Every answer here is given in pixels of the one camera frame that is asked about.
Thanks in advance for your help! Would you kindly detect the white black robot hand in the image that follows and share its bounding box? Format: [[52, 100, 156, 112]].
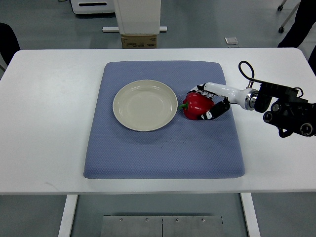
[[188, 82, 257, 120]]

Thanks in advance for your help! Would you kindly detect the red bell pepper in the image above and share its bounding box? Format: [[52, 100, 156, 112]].
[[179, 92, 215, 120]]

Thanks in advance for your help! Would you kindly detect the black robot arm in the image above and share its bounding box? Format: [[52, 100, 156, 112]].
[[238, 61, 316, 138]]

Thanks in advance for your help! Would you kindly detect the small grey floor plate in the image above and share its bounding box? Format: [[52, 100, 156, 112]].
[[224, 37, 238, 45]]

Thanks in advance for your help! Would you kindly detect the beige round plate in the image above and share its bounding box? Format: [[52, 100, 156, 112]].
[[113, 80, 178, 132]]

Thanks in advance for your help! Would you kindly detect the wheeled chair base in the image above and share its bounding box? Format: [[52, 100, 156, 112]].
[[276, 0, 301, 34]]

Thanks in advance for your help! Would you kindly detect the blue textured mat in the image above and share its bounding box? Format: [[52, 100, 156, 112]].
[[83, 61, 245, 179]]

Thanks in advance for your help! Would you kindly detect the dark-clothed person at right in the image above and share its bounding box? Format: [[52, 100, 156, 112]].
[[277, 0, 316, 57]]

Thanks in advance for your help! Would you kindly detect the white table right leg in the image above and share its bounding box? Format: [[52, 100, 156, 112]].
[[240, 193, 261, 237]]

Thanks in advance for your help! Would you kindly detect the white table leg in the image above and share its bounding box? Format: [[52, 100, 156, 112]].
[[240, 193, 261, 237], [58, 195, 78, 237]]

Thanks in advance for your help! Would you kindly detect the cardboard box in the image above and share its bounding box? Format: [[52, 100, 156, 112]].
[[121, 35, 157, 49]]

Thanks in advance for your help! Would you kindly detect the white machine column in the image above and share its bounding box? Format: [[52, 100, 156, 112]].
[[102, 0, 167, 35]]

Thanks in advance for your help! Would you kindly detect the white appliance with slot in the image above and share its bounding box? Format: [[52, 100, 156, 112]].
[[70, 0, 115, 14]]

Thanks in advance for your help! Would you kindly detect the white table left leg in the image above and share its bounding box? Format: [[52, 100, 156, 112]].
[[58, 195, 78, 237]]

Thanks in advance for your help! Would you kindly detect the person in dark clothes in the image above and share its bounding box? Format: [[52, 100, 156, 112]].
[[0, 23, 21, 65]]

